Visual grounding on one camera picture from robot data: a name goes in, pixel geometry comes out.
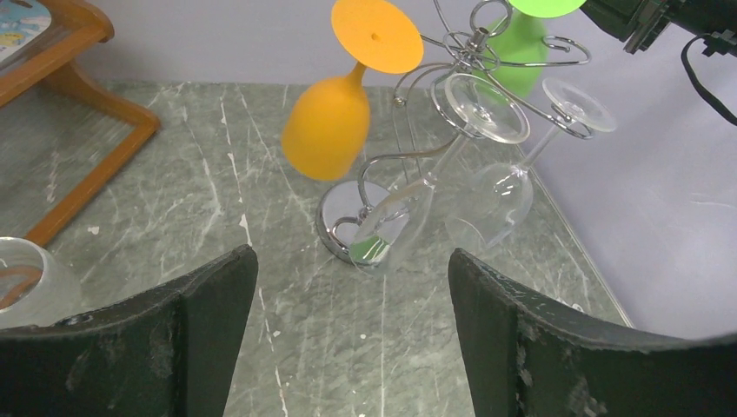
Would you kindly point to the blue toothbrush package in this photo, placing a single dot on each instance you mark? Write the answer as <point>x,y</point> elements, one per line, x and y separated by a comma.
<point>22,21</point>

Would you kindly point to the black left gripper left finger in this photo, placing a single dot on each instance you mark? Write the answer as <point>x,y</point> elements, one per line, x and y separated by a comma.
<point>168,351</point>

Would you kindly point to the orange plastic wine glass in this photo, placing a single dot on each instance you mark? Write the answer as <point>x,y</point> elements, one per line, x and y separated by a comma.
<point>329,123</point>

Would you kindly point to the green plastic wine glass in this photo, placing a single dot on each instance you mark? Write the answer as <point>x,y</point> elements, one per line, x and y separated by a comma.
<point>519,46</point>

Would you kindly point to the small clear glass cup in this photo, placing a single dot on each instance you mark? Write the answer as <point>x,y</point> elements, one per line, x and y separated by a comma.
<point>36,288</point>

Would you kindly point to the chrome wine glass rack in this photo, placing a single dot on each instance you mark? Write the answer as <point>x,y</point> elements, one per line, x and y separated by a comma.
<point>466,49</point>

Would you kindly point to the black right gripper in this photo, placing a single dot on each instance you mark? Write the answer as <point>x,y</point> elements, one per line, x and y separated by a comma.
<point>638,23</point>

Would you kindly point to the wooden shelf rack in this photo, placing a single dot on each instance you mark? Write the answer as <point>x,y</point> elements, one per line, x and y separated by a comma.
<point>63,135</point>

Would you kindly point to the clear wine glass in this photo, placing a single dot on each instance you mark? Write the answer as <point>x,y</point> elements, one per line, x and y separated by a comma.
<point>385,237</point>
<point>501,194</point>

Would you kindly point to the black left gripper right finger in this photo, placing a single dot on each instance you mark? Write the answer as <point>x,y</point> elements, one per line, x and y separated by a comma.
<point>526,354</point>

